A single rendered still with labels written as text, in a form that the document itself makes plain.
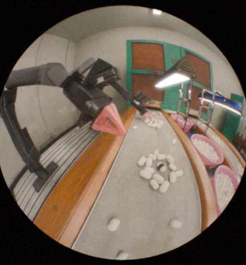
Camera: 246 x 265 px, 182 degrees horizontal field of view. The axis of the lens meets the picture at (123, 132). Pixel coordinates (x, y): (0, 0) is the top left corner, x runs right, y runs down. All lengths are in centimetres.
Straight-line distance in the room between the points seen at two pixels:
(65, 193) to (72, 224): 8
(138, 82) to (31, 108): 203
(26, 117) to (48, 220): 185
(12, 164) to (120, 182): 210
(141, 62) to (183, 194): 119
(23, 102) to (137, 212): 207
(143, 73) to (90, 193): 111
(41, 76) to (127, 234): 40
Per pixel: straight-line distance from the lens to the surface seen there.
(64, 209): 23
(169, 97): 109
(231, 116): 307
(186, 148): 39
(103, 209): 22
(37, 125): 204
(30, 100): 202
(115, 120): 16
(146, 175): 23
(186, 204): 27
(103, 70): 16
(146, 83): 105
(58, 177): 41
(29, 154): 36
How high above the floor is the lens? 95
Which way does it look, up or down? 30 degrees down
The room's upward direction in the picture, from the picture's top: straight up
